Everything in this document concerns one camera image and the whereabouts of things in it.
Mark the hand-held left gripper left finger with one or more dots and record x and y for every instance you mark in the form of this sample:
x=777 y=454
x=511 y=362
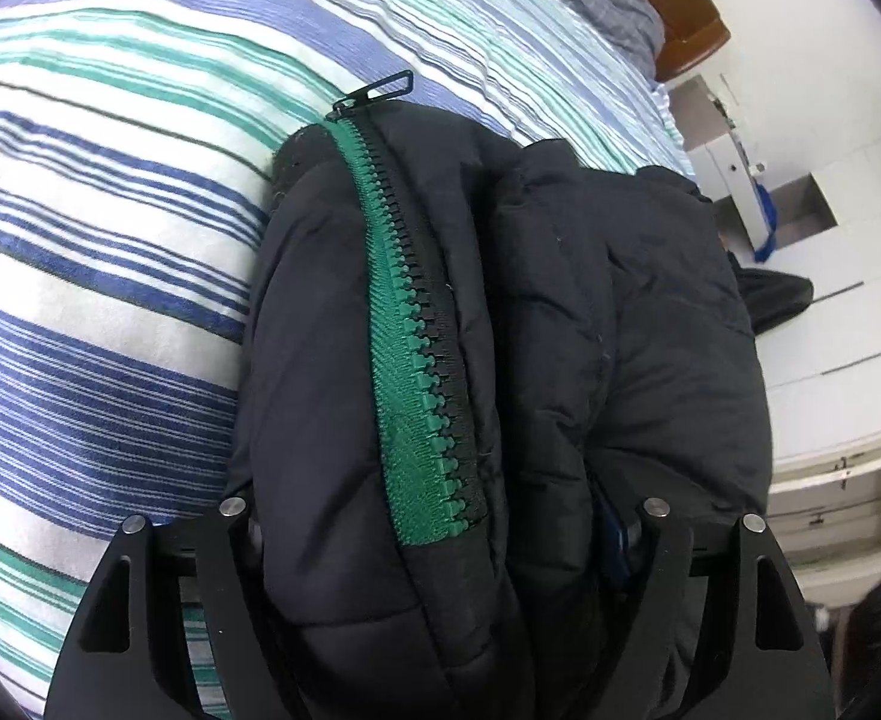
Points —
x=215 y=532

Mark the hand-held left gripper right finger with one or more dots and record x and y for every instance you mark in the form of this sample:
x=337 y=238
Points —
x=621 y=544

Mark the black puffer jacket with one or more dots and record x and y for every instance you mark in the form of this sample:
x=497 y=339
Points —
x=485 y=360

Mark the white wardrobe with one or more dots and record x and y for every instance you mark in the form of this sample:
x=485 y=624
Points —
x=837 y=420

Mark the striped bed sheet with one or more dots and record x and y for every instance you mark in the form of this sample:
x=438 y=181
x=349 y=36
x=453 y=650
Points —
x=125 y=240

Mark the blue cloth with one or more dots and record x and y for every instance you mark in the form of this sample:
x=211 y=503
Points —
x=765 y=217

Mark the white bedside cabinet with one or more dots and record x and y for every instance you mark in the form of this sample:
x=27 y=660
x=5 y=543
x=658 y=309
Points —
x=725 y=165

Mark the wooden bed headboard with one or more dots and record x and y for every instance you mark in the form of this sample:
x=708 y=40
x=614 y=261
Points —
x=684 y=22

